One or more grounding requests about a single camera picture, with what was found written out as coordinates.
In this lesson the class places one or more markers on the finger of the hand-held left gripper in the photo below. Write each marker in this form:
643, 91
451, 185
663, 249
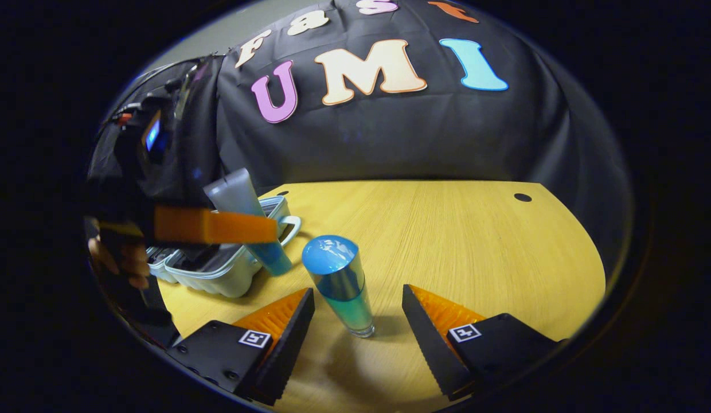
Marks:
218, 226

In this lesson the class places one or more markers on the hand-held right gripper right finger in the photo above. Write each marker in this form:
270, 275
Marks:
430, 344

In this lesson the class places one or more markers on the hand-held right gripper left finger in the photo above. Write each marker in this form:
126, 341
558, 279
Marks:
286, 344

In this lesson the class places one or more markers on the grey blue squeeze tube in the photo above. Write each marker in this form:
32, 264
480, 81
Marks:
235, 192

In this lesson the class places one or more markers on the white suitcase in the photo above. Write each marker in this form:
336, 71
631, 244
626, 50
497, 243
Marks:
218, 275

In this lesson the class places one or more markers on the blue green gradient bottle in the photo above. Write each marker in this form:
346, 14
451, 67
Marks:
341, 287

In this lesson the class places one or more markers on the black backdrop cloth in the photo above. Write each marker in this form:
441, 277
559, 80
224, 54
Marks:
418, 132

